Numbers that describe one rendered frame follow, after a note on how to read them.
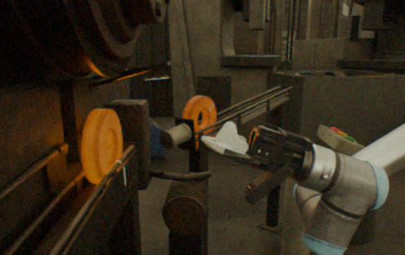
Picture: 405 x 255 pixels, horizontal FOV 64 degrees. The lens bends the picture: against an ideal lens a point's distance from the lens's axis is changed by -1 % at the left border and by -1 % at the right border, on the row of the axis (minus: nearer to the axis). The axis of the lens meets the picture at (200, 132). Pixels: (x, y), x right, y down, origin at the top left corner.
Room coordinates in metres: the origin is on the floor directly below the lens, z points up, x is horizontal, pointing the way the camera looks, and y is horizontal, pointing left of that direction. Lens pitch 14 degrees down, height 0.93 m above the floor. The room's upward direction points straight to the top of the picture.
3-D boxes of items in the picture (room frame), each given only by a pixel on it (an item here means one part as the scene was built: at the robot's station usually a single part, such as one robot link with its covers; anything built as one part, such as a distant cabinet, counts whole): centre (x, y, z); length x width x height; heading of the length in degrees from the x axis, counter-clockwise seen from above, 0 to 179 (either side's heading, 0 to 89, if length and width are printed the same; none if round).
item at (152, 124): (2.88, 0.52, 0.17); 0.57 x 0.31 x 0.34; 18
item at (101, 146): (0.64, 0.20, 0.74); 0.16 x 0.03 x 0.16; 176
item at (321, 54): (4.64, -1.80, 0.55); 1.10 x 0.53 x 1.10; 18
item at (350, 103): (3.01, -1.19, 0.39); 1.03 x 0.83 x 0.77; 103
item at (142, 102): (0.85, 0.20, 0.68); 0.11 x 0.08 x 0.24; 88
